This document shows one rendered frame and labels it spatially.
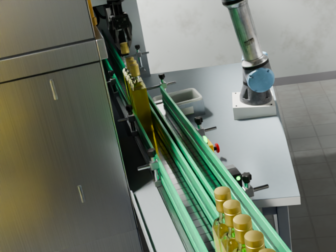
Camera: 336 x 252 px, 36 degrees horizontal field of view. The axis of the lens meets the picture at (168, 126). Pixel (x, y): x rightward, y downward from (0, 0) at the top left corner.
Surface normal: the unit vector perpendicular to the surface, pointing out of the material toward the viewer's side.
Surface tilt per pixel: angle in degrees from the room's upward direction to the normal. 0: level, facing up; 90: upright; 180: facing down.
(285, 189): 0
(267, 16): 90
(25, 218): 90
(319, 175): 0
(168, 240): 0
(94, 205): 90
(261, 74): 99
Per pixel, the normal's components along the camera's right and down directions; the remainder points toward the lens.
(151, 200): -0.16, -0.91
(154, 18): -0.10, 0.41
